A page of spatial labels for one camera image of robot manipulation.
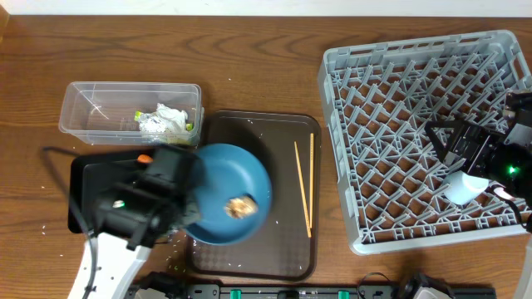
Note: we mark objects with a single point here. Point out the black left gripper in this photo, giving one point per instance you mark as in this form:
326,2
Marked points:
198,218

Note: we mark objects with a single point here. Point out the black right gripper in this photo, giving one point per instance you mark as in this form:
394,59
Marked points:
485,141

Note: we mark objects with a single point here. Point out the light blue plastic cup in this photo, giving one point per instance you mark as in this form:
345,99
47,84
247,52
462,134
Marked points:
463,188

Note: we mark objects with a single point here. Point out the orange carrot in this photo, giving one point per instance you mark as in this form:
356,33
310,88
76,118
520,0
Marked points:
144,159

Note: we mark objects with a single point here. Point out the dark blue plate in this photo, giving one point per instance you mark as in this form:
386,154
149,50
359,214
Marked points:
221,174

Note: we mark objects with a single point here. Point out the yellow green snack wrapper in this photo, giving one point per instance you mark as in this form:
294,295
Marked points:
138,115

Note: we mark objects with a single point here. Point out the white napkin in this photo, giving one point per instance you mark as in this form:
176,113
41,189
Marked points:
164,120

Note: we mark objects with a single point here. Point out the pink plastic cup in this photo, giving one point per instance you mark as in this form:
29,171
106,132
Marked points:
500,191

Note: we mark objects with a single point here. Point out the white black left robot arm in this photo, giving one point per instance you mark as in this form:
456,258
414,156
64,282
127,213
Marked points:
127,219

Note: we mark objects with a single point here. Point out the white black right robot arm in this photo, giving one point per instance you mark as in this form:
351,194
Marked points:
510,168

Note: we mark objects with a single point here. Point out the grey plastic dishwasher rack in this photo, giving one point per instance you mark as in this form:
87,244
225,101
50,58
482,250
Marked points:
376,100

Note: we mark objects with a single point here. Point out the brown food scrap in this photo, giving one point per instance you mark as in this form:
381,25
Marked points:
241,207

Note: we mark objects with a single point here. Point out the black flat tray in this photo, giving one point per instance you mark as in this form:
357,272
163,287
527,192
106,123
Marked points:
93,173

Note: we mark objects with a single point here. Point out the clear plastic bin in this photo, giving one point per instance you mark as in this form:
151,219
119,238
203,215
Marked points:
132,113

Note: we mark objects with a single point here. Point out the brown checkered serving tray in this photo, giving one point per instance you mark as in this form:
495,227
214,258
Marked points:
281,249

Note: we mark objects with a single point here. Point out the left wooden chopstick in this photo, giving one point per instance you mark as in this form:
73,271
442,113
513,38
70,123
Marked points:
302,190

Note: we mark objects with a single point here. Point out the black rail with green knobs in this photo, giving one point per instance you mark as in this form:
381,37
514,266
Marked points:
163,286

